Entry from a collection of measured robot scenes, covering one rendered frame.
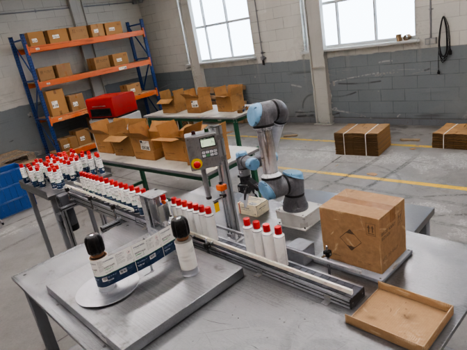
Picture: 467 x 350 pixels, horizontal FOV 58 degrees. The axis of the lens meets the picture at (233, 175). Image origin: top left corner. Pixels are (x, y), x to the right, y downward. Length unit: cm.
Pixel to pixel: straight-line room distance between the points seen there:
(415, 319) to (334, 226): 52
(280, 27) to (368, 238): 681
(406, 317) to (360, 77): 623
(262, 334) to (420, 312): 61
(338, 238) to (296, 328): 50
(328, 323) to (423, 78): 591
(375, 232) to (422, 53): 557
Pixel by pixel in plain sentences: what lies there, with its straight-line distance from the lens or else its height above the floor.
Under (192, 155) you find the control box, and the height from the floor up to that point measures 137.
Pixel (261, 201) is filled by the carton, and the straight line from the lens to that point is 269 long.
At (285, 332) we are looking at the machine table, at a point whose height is 83.
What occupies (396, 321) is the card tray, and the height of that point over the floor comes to 83.
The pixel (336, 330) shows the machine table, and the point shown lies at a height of 83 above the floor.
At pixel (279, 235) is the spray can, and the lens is 195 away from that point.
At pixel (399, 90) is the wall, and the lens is 749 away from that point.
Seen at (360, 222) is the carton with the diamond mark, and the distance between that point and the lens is 192.
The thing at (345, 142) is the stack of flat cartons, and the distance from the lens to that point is 622.
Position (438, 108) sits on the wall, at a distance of 736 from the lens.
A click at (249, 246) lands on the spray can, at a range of 212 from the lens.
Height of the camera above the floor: 196
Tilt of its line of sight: 19 degrees down
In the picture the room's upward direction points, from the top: 10 degrees counter-clockwise
